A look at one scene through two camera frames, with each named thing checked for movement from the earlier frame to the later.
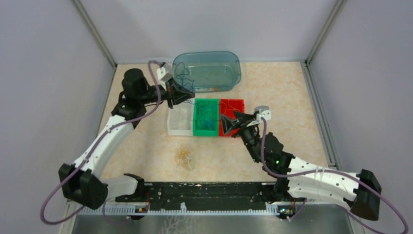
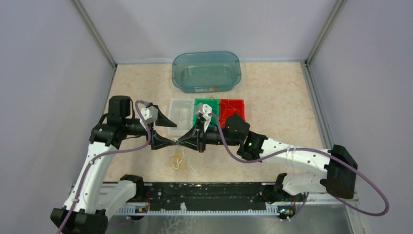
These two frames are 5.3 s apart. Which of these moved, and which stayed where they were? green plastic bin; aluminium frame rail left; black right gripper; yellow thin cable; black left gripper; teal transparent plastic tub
Moved: black right gripper; black left gripper
Stayed: aluminium frame rail left; teal transparent plastic tub; yellow thin cable; green plastic bin
